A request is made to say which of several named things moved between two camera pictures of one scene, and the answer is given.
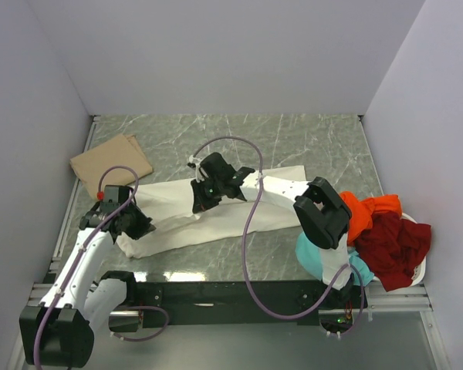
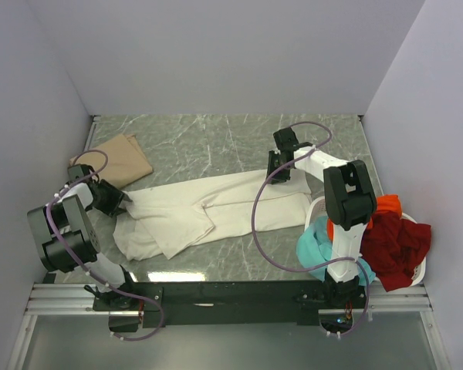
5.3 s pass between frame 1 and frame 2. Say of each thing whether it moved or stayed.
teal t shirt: stayed
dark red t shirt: stayed
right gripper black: moved
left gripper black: moved
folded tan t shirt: stayed
